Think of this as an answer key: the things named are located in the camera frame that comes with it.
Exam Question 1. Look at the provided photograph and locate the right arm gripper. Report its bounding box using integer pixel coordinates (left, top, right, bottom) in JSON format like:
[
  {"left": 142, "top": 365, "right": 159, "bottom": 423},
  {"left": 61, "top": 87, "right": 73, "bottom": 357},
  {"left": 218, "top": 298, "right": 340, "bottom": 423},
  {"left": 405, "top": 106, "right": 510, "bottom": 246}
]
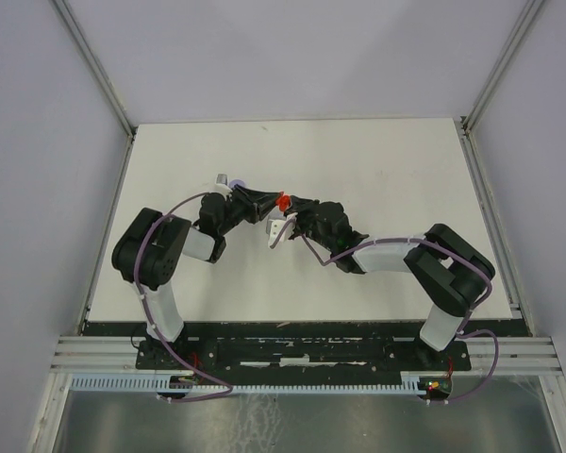
[{"left": 283, "top": 194, "right": 335, "bottom": 252}]

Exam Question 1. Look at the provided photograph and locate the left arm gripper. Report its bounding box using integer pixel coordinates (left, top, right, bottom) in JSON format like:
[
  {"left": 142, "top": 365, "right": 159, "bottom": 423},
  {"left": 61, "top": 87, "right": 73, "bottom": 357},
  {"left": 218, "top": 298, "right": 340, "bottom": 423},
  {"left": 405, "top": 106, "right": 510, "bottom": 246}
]
[{"left": 218, "top": 183, "right": 282, "bottom": 236}]

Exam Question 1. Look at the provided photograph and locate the orange round charging case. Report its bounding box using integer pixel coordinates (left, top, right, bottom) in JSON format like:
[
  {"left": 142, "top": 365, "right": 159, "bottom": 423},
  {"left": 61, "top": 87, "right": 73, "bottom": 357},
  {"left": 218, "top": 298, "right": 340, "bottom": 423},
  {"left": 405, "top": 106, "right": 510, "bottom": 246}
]
[{"left": 275, "top": 193, "right": 291, "bottom": 212}]

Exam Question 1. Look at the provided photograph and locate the lavender round charging case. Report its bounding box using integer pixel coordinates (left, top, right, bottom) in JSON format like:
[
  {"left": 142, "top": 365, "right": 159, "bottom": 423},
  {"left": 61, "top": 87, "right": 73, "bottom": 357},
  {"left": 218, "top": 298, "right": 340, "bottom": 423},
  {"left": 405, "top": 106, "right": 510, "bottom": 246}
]
[{"left": 229, "top": 179, "right": 245, "bottom": 188}]

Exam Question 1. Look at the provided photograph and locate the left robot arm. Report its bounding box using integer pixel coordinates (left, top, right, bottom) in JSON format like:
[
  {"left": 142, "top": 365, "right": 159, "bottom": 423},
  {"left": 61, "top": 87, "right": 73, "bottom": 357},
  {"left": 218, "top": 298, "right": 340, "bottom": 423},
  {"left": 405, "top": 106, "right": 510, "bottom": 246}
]
[{"left": 111, "top": 185, "right": 291, "bottom": 368}]

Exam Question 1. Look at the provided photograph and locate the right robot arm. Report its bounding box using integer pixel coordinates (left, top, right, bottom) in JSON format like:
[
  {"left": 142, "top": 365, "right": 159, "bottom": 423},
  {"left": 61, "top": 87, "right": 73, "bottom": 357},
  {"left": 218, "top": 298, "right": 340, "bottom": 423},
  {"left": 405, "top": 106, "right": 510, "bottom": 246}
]
[{"left": 256, "top": 194, "right": 495, "bottom": 369}]

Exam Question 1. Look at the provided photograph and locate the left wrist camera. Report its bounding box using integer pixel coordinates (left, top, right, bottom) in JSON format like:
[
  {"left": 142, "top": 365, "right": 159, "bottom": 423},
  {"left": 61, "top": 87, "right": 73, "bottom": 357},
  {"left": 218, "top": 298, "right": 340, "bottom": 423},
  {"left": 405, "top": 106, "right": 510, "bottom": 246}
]
[{"left": 214, "top": 174, "right": 232, "bottom": 196}]

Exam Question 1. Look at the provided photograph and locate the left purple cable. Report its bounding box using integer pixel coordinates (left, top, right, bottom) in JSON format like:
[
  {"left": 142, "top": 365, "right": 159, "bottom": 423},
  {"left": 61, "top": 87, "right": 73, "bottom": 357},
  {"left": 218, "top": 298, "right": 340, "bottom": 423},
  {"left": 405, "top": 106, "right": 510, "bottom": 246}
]
[{"left": 134, "top": 191, "right": 235, "bottom": 405}]

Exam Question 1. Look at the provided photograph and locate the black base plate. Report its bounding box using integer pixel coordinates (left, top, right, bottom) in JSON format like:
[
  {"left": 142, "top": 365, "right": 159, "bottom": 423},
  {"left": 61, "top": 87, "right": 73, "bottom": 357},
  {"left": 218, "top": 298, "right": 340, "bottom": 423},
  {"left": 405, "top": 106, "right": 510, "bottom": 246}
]
[{"left": 135, "top": 325, "right": 473, "bottom": 378}]

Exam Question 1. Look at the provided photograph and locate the white cable duct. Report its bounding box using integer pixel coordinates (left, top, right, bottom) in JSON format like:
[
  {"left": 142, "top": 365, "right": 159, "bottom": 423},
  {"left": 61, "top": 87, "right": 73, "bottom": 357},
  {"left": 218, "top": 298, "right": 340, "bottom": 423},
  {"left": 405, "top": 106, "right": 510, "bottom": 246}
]
[{"left": 69, "top": 370, "right": 428, "bottom": 394}]

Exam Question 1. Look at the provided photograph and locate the left aluminium frame post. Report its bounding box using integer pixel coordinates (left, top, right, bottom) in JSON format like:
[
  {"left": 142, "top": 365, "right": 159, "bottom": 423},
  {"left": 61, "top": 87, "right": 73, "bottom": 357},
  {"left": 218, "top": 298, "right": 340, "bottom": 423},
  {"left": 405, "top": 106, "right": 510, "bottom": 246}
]
[{"left": 51, "top": 0, "right": 137, "bottom": 138}]

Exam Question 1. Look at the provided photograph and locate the aluminium frame post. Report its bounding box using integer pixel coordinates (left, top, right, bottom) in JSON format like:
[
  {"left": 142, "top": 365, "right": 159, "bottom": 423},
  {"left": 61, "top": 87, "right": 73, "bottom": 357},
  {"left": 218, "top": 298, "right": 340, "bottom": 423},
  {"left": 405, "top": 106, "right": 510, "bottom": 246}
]
[
  {"left": 460, "top": 0, "right": 548, "bottom": 138},
  {"left": 51, "top": 0, "right": 137, "bottom": 138}
]

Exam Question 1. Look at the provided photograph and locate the right aluminium frame post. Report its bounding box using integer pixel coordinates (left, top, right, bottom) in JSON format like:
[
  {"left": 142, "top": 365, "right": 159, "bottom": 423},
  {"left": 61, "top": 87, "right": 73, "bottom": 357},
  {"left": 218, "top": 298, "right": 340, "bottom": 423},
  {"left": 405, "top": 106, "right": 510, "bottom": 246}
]
[{"left": 460, "top": 0, "right": 548, "bottom": 138}]

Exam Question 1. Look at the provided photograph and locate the front aluminium rail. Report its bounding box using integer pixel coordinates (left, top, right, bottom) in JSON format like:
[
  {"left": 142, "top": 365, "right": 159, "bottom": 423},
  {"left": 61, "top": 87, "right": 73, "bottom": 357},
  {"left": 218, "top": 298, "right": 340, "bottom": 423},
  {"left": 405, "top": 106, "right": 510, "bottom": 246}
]
[{"left": 50, "top": 335, "right": 561, "bottom": 376}]

